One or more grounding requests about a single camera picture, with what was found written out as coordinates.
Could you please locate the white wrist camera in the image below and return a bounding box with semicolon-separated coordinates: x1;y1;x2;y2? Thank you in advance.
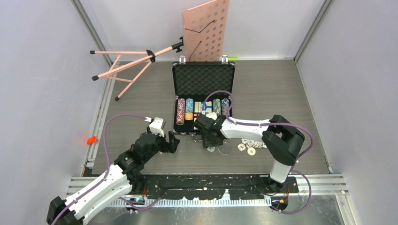
145;117;165;137
206;112;218;120

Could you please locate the green chip stack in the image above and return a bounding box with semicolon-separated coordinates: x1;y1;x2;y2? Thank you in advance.
213;98;222;116

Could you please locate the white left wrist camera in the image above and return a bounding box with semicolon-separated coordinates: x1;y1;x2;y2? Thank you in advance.
145;117;165;137

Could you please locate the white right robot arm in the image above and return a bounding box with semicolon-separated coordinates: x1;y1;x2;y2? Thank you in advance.
194;114;305;192

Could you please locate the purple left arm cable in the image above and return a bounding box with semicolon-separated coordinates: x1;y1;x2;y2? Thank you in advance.
51;113;167;225

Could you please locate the black aluminium poker case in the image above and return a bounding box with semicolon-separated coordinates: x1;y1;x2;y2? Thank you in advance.
172;61;236;135

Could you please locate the purple poker chip stack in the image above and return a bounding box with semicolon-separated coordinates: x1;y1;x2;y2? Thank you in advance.
177;98;186;112

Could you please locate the blue Texas Hold'em card deck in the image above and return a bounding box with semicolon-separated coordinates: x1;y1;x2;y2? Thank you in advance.
194;101;213;114

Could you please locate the dark red chip stack left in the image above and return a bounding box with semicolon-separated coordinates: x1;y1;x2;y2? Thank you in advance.
176;110;185;126

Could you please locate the pile of loose poker chips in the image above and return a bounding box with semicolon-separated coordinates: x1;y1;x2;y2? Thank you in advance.
237;138;267;156

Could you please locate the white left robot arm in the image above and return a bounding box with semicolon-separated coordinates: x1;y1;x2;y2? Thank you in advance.
46;131;180;225

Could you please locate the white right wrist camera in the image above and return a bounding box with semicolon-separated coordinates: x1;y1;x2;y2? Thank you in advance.
206;112;218;120

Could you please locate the blue orange chip stack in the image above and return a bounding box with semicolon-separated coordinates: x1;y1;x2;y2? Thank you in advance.
221;98;230;115

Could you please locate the pink perforated music stand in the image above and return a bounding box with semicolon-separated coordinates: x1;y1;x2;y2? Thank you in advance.
90;0;229;100

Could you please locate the light blue chip stack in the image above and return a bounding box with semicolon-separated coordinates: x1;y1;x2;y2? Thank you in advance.
185;98;194;113

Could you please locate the orange clip on rail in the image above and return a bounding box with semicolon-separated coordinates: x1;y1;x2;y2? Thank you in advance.
86;136;97;145

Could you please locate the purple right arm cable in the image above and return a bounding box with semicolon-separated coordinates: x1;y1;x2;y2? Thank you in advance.
201;90;315;216

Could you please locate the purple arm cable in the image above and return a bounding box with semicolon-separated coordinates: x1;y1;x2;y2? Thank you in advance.
51;113;167;225
201;90;315;216

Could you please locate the yellow chip stack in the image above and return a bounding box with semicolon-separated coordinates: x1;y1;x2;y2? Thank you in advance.
184;112;194;121

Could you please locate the clear acrylic dealer disc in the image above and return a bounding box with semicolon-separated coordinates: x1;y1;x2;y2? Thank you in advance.
218;143;232;156

